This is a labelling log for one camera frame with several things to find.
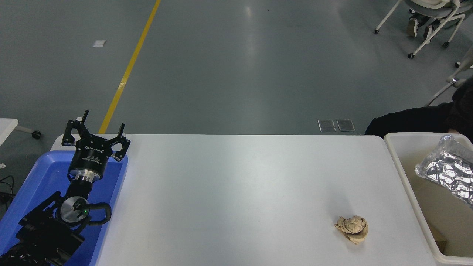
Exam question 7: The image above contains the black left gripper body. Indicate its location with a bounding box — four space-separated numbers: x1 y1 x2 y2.
69 134 113 174

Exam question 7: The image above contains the foil plate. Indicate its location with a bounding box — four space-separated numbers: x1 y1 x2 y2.
414 134 473 211

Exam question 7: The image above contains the grey floor plate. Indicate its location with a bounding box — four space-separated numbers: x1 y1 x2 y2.
336 119 356 132
317 119 337 133

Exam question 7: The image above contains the blue plastic tray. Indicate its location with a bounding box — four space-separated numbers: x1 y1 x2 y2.
0 150 129 266

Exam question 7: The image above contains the white side table with caster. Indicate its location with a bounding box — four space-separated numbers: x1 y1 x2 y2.
0 118 42 147

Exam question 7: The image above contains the crumpled tan paper ball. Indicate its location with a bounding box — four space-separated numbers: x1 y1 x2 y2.
335 215 369 245

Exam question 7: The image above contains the person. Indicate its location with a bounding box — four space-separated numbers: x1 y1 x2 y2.
364 75 473 145
406 7 445 41

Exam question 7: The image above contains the large pale plastic bin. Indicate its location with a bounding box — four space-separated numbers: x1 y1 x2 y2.
384 132 473 266

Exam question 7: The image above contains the white office chair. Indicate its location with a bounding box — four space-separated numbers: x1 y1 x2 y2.
373 0 473 59
424 46 473 108

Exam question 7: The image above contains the brown cardboard piece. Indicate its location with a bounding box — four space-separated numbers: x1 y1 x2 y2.
428 223 448 252

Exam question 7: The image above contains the black cable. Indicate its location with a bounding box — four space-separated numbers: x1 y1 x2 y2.
0 174 16 208

